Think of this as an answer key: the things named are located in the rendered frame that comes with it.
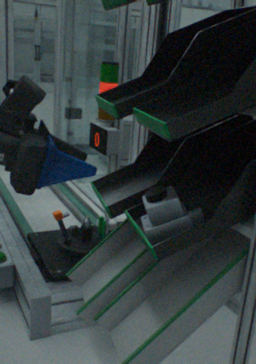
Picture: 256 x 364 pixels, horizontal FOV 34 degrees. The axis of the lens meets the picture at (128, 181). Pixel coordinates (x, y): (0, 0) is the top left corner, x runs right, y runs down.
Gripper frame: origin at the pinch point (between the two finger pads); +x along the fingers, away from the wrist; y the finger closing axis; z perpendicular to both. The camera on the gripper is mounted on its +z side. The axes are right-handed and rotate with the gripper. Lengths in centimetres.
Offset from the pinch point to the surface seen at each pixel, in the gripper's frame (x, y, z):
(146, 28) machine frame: 43, 128, 35
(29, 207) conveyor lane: 10, 84, -39
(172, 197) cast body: 14.3, -3.9, -0.8
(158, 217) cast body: 13.4, -4.0, -3.9
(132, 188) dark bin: 16.0, 15.1, -5.8
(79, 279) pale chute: 13.6, 20.4, -27.8
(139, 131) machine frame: 55, 129, -8
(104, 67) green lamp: 15, 62, 13
